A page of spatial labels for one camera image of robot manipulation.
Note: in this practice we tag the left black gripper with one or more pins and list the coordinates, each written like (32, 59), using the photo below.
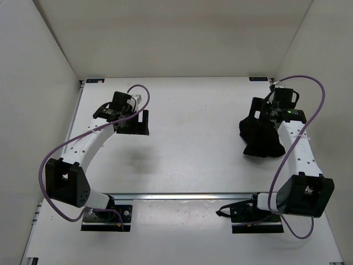
(139, 127)

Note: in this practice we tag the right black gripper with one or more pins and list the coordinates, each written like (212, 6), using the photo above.
(258, 105)

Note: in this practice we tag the black skirt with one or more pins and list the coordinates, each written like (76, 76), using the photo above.
(261, 138)

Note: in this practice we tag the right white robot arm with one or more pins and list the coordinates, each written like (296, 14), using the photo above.
(275, 128)

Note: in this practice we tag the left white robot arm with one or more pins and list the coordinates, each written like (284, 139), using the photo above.
(65, 177)

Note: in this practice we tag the right blue corner label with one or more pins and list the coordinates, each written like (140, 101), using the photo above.
(258, 79)

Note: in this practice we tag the blue corner label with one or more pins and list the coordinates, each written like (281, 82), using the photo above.
(95, 80)
(258, 79)

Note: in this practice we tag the left blue corner label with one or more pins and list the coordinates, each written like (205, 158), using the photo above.
(95, 80)

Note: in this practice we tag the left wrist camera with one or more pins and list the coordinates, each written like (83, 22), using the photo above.
(137, 98)

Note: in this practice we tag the aluminium table rail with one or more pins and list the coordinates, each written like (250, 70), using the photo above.
(181, 196)

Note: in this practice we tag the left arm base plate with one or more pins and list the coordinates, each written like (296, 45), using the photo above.
(108, 222)

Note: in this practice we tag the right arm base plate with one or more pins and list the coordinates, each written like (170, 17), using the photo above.
(246, 218)

